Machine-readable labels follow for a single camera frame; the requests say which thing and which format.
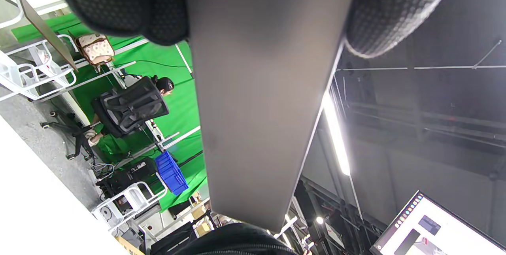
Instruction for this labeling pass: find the person's left hand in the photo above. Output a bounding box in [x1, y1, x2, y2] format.
[57, 0, 465, 59]

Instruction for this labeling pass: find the dark grey stationery box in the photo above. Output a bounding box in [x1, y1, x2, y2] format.
[183, 0, 356, 232]

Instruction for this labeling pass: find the beige floral bag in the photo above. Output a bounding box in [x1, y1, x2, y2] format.
[75, 34, 116, 66]

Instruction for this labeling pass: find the brown wooden board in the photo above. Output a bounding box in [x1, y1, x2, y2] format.
[17, 0, 78, 72]

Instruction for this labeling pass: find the green backdrop cloth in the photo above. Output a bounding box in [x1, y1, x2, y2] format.
[11, 12, 208, 212]

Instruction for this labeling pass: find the black mesh office chair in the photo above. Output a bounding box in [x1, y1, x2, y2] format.
[41, 76, 170, 161]

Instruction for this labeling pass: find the white metal shelf rack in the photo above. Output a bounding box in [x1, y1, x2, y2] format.
[0, 0, 79, 102]

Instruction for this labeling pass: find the blue plastic crate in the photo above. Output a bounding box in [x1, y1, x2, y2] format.
[155, 151, 189, 196]

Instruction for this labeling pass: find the white metal cart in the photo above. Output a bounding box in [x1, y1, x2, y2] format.
[92, 172, 169, 232]

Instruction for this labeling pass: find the long ceiling light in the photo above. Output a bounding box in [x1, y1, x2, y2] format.
[322, 91, 351, 177]

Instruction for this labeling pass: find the computer monitor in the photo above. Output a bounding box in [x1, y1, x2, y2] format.
[370, 191, 506, 255]

